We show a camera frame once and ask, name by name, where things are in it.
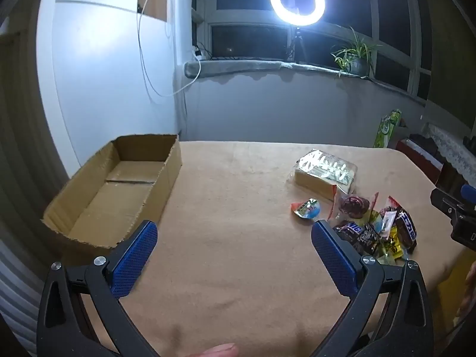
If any ring light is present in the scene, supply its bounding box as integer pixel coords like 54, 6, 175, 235
270, 0, 326, 27

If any dark curtain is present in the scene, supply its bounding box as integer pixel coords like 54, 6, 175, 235
420, 0, 476, 134

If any white lace cloth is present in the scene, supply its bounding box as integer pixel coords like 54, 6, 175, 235
426, 123, 476, 188

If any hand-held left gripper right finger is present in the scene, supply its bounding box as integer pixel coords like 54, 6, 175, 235
311, 220, 434, 357

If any white cable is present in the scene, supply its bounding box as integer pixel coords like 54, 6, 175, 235
137, 0, 202, 97

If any person's left hand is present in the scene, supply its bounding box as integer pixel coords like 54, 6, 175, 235
201, 343, 239, 357

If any green printed bag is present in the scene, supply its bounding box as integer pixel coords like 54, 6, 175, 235
373, 109, 403, 148

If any clear red-edged dark snack packet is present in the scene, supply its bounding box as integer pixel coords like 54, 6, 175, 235
327, 188, 380, 221

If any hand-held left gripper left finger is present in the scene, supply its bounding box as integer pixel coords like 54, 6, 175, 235
37, 220, 160, 357

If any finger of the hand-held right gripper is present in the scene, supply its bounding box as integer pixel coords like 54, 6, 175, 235
430, 188, 465, 214
460, 184, 476, 209

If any yellow candy packet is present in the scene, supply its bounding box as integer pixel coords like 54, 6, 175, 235
375, 230, 406, 260

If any dark cookie packet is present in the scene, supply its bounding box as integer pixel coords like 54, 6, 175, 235
342, 225, 381, 262

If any cardboard box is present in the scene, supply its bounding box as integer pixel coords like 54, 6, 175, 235
41, 134, 183, 264

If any window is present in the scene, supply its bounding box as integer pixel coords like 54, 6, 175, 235
191, 0, 436, 101

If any large brown chocolate bar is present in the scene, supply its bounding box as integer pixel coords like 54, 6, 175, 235
393, 208, 418, 250

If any potted spider plant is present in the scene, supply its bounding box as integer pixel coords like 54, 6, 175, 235
330, 26, 383, 79

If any grey sill padding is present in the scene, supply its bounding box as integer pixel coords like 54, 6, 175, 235
184, 59, 428, 105

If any small brown chocolate bar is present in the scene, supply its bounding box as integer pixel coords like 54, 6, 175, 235
333, 220, 364, 234

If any bagged sliced bread loaf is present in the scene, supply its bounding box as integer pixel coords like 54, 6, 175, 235
288, 149, 358, 202

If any light tripod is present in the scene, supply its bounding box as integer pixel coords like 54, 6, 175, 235
286, 26, 307, 64

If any red box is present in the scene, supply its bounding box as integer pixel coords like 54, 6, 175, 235
395, 137, 445, 184

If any small colourful candy pouch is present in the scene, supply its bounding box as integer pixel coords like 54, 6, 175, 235
290, 198, 322, 224

